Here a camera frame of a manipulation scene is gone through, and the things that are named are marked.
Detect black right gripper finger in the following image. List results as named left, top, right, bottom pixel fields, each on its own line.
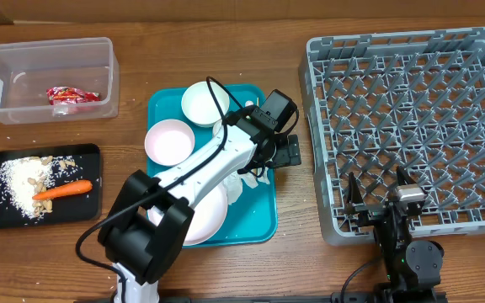
left=347, top=173, right=363, bottom=205
left=396, top=166, right=417, bottom=186

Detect white napkin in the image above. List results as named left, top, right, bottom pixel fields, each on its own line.
left=222, top=167, right=270, bottom=205

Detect pale green bowl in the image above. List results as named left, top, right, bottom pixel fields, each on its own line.
left=181, top=81, right=221, bottom=128

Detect pink bowl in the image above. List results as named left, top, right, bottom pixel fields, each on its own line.
left=144, top=119, right=195, bottom=167

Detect orange carrot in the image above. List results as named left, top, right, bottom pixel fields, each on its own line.
left=32, top=180, right=93, bottom=200

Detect red snack wrapper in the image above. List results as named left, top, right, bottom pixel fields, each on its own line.
left=46, top=87, right=100, bottom=105

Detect rice and peanut scraps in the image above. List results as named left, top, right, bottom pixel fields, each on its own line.
left=0, top=155, right=82, bottom=220

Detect white cup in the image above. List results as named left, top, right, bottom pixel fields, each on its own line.
left=212, top=120, right=223, bottom=137

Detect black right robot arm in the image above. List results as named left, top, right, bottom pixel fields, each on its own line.
left=338, top=167, right=447, bottom=303

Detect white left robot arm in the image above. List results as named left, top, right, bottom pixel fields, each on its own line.
left=98, top=90, right=301, bottom=302

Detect grey dishwasher rack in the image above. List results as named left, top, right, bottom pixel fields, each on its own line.
left=300, top=27, right=485, bottom=246

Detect black waste tray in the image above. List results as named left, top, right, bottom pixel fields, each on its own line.
left=0, top=143, right=102, bottom=229

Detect teal serving tray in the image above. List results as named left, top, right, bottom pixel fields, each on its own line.
left=147, top=88, right=278, bottom=247

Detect large pink plate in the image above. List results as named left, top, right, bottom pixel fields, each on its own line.
left=147, top=183, right=229, bottom=247

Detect clear plastic bin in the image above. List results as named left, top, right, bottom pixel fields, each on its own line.
left=0, top=37, right=120, bottom=125

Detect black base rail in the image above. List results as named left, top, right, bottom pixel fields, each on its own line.
left=159, top=292, right=448, bottom=303

